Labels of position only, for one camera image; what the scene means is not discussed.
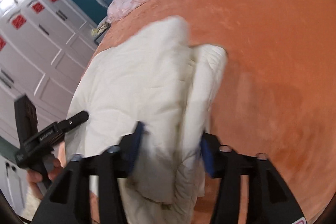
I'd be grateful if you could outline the cream quilted jacket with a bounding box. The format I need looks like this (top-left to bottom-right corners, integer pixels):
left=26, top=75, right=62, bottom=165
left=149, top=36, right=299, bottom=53
left=65, top=16, right=227, bottom=223

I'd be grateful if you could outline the person's left hand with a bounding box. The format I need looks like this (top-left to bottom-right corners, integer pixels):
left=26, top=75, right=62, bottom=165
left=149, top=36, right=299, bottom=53
left=26, top=156, right=64, bottom=200

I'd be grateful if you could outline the orange plush bed blanket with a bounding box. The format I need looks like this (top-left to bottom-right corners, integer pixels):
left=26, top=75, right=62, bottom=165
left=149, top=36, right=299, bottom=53
left=98, top=0, right=335, bottom=221

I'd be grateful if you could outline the white panelled wardrobe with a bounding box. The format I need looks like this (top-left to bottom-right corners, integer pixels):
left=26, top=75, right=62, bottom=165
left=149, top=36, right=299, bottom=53
left=0, top=0, right=99, bottom=219

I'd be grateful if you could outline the blue bedside table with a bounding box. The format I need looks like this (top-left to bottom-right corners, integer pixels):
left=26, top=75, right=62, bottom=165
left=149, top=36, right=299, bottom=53
left=94, top=30, right=108, bottom=46

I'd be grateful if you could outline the clutter on bedside table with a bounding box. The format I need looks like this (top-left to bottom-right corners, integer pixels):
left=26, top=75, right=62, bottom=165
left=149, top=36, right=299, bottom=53
left=91, top=20, right=111, bottom=37

